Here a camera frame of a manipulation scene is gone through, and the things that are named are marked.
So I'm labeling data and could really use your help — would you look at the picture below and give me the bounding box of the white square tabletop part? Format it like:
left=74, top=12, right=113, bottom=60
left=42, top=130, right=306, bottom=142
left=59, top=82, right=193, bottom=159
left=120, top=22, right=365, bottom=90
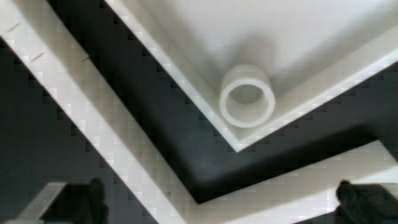
left=106, top=0, right=398, bottom=150

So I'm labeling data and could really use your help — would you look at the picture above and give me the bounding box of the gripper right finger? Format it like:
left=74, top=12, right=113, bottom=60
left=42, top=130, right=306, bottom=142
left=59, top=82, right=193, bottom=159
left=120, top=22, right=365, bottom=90
left=336, top=180, right=398, bottom=224

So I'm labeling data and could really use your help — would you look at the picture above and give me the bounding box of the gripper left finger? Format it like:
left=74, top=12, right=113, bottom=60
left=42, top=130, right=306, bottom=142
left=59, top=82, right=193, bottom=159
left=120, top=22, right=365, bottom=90
left=11, top=178, right=109, bottom=224

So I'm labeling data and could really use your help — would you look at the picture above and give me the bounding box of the white U-shaped fence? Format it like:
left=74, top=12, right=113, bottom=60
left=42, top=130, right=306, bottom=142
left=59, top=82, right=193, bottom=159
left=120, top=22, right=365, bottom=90
left=0, top=0, right=398, bottom=224

